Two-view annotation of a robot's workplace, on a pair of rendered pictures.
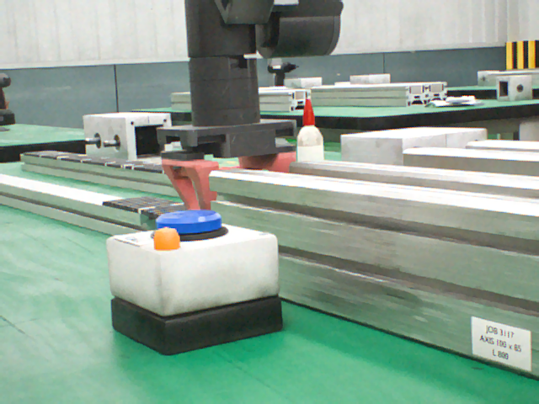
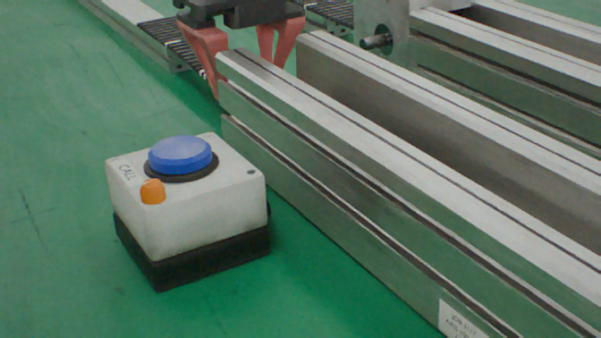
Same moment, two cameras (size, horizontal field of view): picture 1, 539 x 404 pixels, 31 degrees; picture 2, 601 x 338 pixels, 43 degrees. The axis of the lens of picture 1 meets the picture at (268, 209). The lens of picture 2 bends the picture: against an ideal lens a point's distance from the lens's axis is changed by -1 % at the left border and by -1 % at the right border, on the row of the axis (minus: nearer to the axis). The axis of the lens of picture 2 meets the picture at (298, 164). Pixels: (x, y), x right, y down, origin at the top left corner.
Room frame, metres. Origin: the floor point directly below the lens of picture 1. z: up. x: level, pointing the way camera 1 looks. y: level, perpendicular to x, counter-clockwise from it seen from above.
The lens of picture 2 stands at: (0.16, -0.05, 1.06)
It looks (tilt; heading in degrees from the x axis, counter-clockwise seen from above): 27 degrees down; 3
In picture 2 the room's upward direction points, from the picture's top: 3 degrees counter-clockwise
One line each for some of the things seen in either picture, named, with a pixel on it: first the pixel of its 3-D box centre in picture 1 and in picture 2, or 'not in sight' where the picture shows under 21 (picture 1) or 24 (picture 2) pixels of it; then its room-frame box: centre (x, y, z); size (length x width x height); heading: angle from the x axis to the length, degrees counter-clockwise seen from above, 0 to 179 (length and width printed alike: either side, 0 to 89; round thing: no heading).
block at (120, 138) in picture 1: (131, 141); not in sight; (1.76, 0.24, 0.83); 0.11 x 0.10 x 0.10; 123
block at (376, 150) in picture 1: (404, 184); (410, 31); (0.89, -0.13, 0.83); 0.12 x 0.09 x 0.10; 122
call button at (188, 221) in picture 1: (189, 228); (181, 160); (0.58, 0.05, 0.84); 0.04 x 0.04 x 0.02
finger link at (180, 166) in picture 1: (216, 188); (229, 48); (0.80, 0.04, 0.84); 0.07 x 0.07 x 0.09; 31
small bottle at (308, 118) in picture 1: (309, 140); not in sight; (1.38, -0.06, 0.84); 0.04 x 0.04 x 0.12
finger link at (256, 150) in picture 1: (242, 184); (255, 43); (0.81, 0.02, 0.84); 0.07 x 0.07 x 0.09; 31
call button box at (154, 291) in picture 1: (205, 278); (198, 200); (0.59, 0.04, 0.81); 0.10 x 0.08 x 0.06; 122
